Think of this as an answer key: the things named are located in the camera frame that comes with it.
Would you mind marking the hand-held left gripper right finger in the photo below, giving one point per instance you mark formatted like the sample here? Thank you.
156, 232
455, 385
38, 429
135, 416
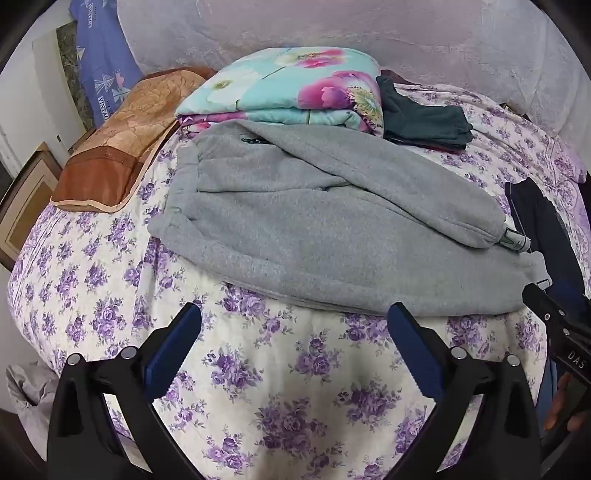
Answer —
413, 355

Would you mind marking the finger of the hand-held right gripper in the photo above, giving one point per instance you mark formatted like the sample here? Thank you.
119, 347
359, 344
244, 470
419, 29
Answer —
545, 307

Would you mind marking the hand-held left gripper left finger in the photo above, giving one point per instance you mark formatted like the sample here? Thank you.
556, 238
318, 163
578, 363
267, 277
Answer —
173, 355

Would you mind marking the grey sweatpants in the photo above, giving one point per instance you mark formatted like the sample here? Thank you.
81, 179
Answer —
300, 221

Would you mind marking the person's right hand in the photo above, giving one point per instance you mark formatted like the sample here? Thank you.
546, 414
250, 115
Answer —
556, 406

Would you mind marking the dark navy garment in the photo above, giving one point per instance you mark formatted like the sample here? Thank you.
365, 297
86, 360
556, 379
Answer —
540, 217

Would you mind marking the purple floral bedsheet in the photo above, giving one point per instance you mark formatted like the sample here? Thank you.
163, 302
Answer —
277, 369

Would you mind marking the crumpled light grey cloth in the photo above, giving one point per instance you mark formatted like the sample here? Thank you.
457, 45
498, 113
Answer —
32, 392

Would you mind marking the wooden bedside cabinet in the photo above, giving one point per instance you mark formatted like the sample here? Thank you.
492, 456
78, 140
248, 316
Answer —
27, 203

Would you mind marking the orange-brown patterned pillow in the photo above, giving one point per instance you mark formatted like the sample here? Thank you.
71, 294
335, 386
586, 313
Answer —
129, 129

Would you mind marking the dark green garment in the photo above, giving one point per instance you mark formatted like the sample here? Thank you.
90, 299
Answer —
415, 115

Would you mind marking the marble patterned panel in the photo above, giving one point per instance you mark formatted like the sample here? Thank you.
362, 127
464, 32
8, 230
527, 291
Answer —
74, 87

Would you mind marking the folded turquoise floral quilt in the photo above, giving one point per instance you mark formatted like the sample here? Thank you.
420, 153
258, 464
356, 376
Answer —
277, 83

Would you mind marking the blue printed cloth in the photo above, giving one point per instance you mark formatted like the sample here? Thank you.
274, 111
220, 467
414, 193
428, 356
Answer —
101, 60

